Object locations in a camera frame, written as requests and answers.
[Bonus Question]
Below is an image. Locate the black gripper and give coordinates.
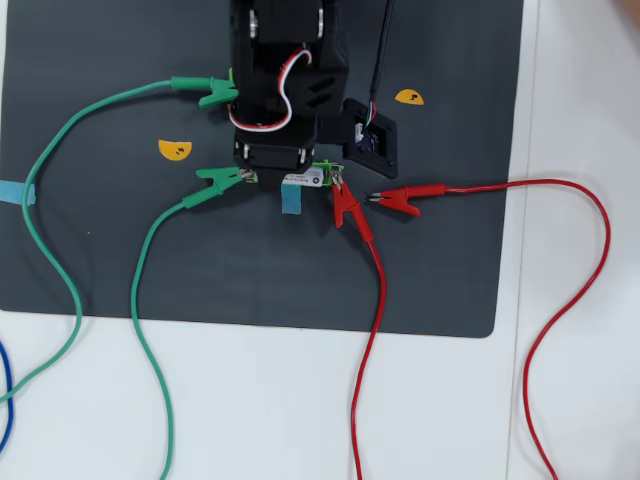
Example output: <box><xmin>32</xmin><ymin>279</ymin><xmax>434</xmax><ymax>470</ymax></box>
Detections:
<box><xmin>232</xmin><ymin>130</ymin><xmax>320</xmax><ymax>194</ymax></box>

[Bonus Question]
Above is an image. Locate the white AA battery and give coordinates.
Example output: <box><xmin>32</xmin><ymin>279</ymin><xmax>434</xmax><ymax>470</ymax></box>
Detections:
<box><xmin>282</xmin><ymin>168</ymin><xmax>325</xmax><ymax>189</ymax></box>

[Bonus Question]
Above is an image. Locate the red alligator clip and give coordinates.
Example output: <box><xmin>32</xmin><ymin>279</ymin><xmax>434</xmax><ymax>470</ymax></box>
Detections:
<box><xmin>330</xmin><ymin>167</ymin><xmax>376</xmax><ymax>245</ymax></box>
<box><xmin>368</xmin><ymin>183</ymin><xmax>448</xmax><ymax>218</ymax></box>

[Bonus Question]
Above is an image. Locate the red lead wire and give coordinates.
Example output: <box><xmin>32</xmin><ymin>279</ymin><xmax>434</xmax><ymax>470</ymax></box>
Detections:
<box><xmin>349</xmin><ymin>178</ymin><xmax>612</xmax><ymax>480</ymax></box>

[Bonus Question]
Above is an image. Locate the green alligator clip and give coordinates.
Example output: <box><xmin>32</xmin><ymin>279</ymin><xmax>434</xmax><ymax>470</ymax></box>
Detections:
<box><xmin>181</xmin><ymin>166</ymin><xmax>259</xmax><ymax>210</ymax></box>
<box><xmin>170</xmin><ymin>67</ymin><xmax>239</xmax><ymax>109</ymax></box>

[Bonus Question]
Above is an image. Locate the green battery holder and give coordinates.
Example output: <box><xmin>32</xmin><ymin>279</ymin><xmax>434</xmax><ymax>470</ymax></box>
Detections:
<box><xmin>243</xmin><ymin>159</ymin><xmax>346</xmax><ymax>187</ymax></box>

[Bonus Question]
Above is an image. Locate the blue masking tape strip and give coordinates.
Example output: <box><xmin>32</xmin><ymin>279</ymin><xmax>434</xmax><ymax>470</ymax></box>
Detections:
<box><xmin>281</xmin><ymin>180</ymin><xmax>304</xmax><ymax>215</ymax></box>

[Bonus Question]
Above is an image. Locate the dark grey work mat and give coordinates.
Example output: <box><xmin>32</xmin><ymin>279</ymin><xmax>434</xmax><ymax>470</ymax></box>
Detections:
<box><xmin>0</xmin><ymin>0</ymin><xmax>524</xmax><ymax>340</ymax></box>

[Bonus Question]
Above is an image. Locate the short blue tape piece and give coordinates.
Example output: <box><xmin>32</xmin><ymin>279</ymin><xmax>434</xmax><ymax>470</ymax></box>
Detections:
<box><xmin>0</xmin><ymin>180</ymin><xmax>37</xmax><ymax>206</ymax></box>

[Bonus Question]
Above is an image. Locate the white red black servo cable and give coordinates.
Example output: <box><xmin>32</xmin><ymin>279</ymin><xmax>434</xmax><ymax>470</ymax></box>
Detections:
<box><xmin>228</xmin><ymin>46</ymin><xmax>314</xmax><ymax>133</ymax></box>

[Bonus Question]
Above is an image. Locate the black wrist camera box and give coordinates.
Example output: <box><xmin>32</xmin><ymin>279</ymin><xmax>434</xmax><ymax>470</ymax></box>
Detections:
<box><xmin>317</xmin><ymin>98</ymin><xmax>401</xmax><ymax>180</ymax></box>

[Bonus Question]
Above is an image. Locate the black camera cable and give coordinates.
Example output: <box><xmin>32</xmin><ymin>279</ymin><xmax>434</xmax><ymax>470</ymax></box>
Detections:
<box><xmin>367</xmin><ymin>0</ymin><xmax>396</xmax><ymax>124</ymax></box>

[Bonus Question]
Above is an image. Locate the green lead wire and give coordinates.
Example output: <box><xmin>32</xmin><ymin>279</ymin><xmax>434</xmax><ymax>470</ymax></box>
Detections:
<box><xmin>0</xmin><ymin>79</ymin><xmax>189</xmax><ymax>480</ymax></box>

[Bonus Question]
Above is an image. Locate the blue wire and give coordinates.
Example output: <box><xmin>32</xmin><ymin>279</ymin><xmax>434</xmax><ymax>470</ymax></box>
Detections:
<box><xmin>0</xmin><ymin>341</ymin><xmax>15</xmax><ymax>451</ymax></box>

